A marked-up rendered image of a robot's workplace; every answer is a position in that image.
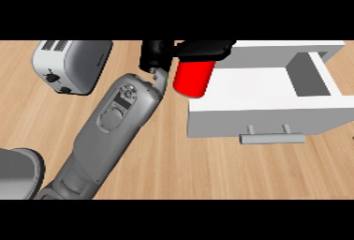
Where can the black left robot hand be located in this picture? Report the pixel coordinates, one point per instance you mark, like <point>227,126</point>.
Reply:
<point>159,53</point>

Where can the red can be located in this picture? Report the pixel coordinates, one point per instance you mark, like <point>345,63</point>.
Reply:
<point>192,78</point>

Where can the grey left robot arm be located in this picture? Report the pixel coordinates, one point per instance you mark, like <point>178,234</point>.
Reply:
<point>115,118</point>

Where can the white open drawer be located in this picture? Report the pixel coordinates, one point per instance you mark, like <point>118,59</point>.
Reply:
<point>251,82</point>

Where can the white drawer front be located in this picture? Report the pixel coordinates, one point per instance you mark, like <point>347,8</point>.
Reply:
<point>271,120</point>

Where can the silver toaster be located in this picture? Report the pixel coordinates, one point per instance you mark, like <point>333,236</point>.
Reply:
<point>75,67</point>

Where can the white cabinet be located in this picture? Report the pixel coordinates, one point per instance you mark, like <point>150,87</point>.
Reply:
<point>276,51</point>

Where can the grey rounded object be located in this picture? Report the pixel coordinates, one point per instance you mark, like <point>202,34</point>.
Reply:
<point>18,175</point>

